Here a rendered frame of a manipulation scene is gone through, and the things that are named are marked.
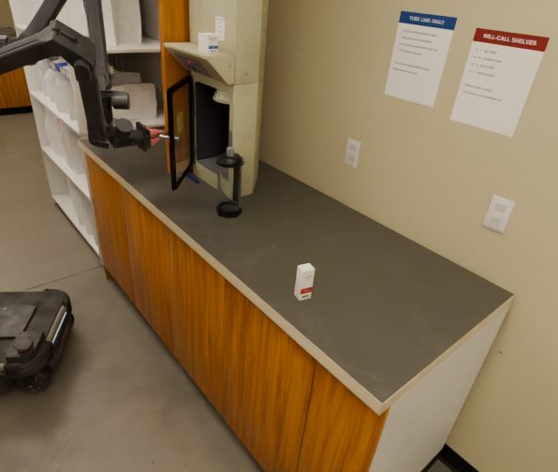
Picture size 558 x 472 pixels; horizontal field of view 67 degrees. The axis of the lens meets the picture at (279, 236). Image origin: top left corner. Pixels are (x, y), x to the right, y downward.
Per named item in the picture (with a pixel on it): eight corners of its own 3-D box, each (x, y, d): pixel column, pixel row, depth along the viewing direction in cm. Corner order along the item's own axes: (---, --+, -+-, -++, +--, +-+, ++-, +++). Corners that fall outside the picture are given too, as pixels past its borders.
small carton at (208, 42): (208, 51, 154) (208, 32, 151) (218, 52, 152) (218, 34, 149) (198, 51, 151) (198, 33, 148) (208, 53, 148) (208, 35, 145)
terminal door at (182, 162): (192, 165, 195) (190, 74, 174) (173, 192, 168) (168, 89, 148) (190, 164, 195) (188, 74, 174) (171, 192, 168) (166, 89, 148)
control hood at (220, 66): (190, 68, 174) (189, 42, 169) (234, 84, 154) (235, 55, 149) (164, 69, 168) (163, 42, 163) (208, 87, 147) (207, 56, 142)
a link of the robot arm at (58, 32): (65, 7, 111) (59, 36, 107) (100, 46, 123) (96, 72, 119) (-58, 56, 123) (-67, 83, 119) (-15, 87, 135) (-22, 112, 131)
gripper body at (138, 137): (147, 125, 158) (128, 127, 153) (149, 151, 163) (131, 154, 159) (139, 121, 162) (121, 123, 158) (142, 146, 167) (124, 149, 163)
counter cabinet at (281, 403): (196, 248, 313) (193, 129, 267) (435, 461, 185) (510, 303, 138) (106, 278, 274) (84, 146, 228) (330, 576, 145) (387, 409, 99)
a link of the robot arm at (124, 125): (94, 125, 156) (91, 145, 152) (98, 107, 146) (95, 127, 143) (127, 134, 161) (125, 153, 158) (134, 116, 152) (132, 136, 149)
